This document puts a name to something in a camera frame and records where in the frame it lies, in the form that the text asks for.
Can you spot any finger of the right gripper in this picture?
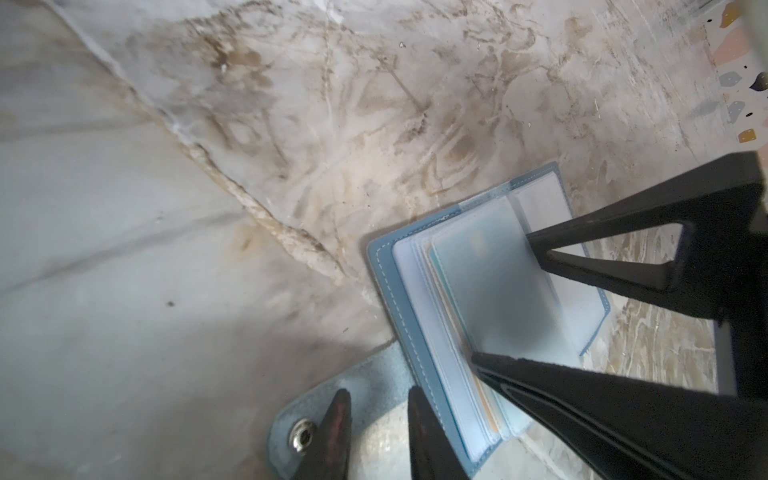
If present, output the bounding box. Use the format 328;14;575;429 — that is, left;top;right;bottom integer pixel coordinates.
527;152;767;321
472;353;767;479

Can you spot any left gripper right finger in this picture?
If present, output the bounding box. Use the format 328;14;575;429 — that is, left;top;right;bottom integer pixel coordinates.
408;386;469;480

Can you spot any blue leather card holder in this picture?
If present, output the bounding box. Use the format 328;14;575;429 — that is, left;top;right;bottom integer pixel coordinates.
267;163;611;479

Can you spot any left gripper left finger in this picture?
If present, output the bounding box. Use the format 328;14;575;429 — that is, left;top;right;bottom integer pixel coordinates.
292;388;352;480

